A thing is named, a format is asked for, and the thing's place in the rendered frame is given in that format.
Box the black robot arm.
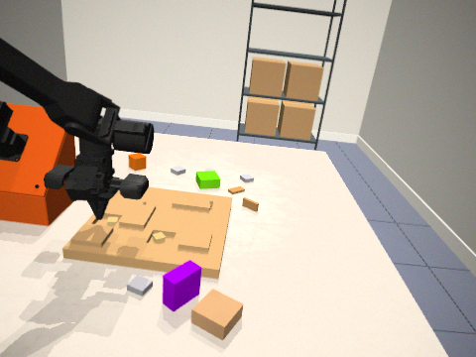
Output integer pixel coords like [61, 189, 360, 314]
[0, 38, 154, 202]

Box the lime green cube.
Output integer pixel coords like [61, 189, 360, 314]
[195, 171, 221, 189]

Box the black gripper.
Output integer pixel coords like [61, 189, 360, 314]
[44, 148, 149, 220]

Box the purple block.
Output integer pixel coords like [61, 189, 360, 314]
[162, 260, 201, 312]

